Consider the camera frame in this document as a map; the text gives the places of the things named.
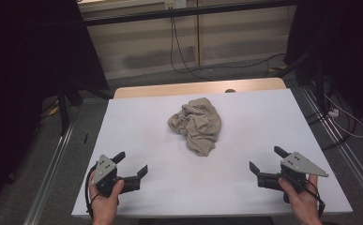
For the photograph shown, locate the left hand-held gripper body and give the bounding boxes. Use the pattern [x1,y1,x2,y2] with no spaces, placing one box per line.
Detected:
[91,155,142,198]

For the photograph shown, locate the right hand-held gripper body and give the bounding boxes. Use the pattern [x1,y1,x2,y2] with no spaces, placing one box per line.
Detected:
[256,151,329,204]

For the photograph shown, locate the beige pants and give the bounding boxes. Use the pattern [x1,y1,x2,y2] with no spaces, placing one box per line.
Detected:
[167,97,222,158]

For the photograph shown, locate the person's left hand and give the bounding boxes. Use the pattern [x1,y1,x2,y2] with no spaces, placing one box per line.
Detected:
[87,178,126,225]

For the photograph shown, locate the person's right hand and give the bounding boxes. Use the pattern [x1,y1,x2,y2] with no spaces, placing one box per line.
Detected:
[278,173,323,225]

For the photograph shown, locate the white table mat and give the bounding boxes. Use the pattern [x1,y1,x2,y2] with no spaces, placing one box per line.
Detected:
[70,88,354,219]

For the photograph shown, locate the black metal stand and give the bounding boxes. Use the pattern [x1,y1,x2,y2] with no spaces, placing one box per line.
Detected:
[273,51,327,111]
[56,83,112,136]

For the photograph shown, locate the wooden table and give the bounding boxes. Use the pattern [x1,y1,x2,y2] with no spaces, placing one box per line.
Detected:
[113,77,288,100]

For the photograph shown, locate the black curtain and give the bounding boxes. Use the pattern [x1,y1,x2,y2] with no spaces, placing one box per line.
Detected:
[283,0,363,129]
[0,0,110,217]

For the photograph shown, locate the black horizontal bar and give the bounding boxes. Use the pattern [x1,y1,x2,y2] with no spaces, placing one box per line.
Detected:
[82,0,297,28]

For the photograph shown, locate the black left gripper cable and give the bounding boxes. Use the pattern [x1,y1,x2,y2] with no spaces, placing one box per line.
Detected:
[84,164,99,220]

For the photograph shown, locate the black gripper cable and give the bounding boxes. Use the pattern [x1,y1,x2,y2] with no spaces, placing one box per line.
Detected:
[305,178,326,218]
[84,164,99,220]

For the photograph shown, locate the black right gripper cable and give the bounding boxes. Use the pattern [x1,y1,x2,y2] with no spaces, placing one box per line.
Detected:
[305,178,326,218]

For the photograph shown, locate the black floor cables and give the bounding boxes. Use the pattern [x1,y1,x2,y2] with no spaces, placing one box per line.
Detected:
[305,90,359,152]

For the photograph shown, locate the aluminium floor rail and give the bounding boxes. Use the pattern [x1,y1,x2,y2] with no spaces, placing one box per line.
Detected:
[23,121,76,225]
[300,86,363,205]

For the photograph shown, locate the white floor cable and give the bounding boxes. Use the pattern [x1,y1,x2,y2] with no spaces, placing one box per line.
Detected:
[323,93,363,140]

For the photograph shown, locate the black wall cable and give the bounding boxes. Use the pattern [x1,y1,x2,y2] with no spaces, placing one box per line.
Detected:
[172,17,214,82]
[169,7,288,76]

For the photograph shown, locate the white wall socket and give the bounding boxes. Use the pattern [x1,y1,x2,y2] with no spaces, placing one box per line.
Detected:
[164,0,188,10]

